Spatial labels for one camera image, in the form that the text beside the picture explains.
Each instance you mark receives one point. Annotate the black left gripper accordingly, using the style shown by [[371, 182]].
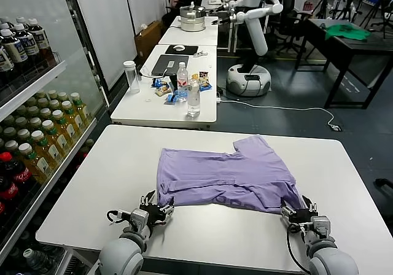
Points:
[[155, 215]]

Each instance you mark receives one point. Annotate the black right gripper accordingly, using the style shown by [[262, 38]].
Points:
[[301, 216]]

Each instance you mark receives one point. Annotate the purple T-shirt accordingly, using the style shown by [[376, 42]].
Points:
[[221, 176]]

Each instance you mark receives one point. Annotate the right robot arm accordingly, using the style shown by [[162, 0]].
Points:
[[334, 259]]

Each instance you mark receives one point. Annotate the white humanoid robot arm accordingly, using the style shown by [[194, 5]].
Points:
[[258, 12], [233, 4]]

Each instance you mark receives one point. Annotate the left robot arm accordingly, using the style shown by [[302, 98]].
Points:
[[122, 253]]

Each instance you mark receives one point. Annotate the white floor socket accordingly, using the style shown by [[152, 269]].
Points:
[[336, 127]]

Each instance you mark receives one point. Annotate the white desk with snacks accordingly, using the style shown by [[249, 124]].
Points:
[[138, 109]]

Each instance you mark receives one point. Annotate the clear plastic water bottle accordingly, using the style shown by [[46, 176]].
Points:
[[194, 100]]

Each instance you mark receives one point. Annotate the yellow tea bottle white cap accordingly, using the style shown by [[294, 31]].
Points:
[[63, 96], [43, 152], [21, 121], [70, 118], [32, 167], [78, 109], [35, 122], [52, 143], [24, 134], [46, 113], [31, 101], [12, 145], [54, 104], [52, 94], [9, 131], [61, 130]]

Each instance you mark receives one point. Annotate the blue and yellow snack packet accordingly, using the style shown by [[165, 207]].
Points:
[[205, 86]]

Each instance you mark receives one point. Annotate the water bottle red label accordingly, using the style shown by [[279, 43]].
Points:
[[182, 78]]

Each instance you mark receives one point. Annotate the clear tumbler white lid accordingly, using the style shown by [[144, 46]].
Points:
[[132, 78]]

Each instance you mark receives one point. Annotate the clear bottle green cap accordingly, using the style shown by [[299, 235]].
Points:
[[37, 261]]

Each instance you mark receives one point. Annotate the small yellow snack packet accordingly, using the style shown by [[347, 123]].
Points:
[[195, 77]]

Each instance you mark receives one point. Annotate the dark snack packet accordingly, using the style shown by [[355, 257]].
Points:
[[203, 75]]

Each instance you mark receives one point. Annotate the dark grey laptop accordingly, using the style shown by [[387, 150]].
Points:
[[169, 64]]

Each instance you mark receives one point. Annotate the cola bottle red label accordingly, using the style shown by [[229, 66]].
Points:
[[2, 210], [9, 192], [18, 173]]

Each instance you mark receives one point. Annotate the black mouse pad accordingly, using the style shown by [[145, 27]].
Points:
[[190, 50]]

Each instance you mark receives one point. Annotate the white computer mouse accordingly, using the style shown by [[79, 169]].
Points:
[[179, 47]]

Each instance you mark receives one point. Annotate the glass door drinks cabinet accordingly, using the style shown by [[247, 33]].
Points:
[[61, 72]]

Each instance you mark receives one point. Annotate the brown cardboard box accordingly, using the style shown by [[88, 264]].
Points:
[[149, 38]]

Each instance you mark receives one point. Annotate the white desk with pot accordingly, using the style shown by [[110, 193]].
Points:
[[190, 37]]

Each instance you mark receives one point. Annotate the black table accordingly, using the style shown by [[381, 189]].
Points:
[[362, 46]]

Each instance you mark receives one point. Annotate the white humanoid robot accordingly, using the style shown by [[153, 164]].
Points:
[[256, 35]]

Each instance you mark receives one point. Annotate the green cloth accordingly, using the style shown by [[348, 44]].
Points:
[[347, 32]]

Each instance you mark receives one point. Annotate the dark tea bottle white cap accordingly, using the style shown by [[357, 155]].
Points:
[[4, 63], [4, 26], [12, 54], [38, 41], [26, 48], [21, 20]]

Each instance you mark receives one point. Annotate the black tripod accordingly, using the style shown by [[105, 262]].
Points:
[[379, 11], [324, 3]]

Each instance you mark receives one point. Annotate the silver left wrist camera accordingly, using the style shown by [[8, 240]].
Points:
[[139, 217]]

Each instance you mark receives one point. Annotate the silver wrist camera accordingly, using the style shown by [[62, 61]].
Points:
[[320, 226], [139, 217]]

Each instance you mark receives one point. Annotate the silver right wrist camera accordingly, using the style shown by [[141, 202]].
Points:
[[320, 226]]

